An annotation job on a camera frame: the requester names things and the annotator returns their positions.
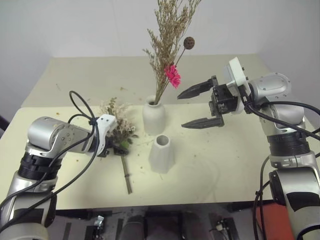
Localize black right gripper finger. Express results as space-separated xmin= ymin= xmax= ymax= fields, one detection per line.
xmin=180 ymin=115 xmax=225 ymax=130
xmin=176 ymin=78 xmax=215 ymax=100

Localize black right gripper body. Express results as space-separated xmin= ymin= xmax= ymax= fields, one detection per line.
xmin=208 ymin=75 xmax=239 ymax=118

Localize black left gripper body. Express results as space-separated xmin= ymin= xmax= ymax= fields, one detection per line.
xmin=102 ymin=136 xmax=115 ymax=158

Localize small dried bouquet green stems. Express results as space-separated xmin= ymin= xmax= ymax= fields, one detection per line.
xmin=99 ymin=96 xmax=140 ymax=195

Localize tall dried bouquet pink flower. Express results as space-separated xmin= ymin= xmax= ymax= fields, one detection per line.
xmin=141 ymin=0 xmax=204 ymax=105

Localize faceted white ceramic vase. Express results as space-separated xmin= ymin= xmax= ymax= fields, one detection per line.
xmin=148 ymin=134 xmax=176 ymax=174

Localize round white ceramic vase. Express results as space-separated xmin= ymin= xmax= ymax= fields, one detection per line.
xmin=142 ymin=94 xmax=167 ymax=136

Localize dark grey rounded shape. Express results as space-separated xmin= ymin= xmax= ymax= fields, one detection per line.
xmin=118 ymin=214 xmax=151 ymax=240

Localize orange red panel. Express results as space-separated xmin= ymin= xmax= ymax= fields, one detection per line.
xmin=254 ymin=199 xmax=291 ymax=240

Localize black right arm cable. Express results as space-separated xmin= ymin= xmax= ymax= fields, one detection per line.
xmin=243 ymin=97 xmax=320 ymax=141

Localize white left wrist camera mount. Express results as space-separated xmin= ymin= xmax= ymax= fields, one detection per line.
xmin=94 ymin=114 xmax=118 ymax=158

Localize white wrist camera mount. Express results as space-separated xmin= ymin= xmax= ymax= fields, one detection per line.
xmin=94 ymin=114 xmax=118 ymax=158
xmin=225 ymin=56 xmax=252 ymax=116

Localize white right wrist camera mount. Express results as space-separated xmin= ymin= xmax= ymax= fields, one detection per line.
xmin=225 ymin=56 xmax=252 ymax=116

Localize black table frame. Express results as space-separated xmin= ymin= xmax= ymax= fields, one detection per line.
xmin=54 ymin=201 xmax=256 ymax=221

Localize thin black cable bundle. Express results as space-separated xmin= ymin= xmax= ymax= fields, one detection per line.
xmin=251 ymin=154 xmax=274 ymax=240

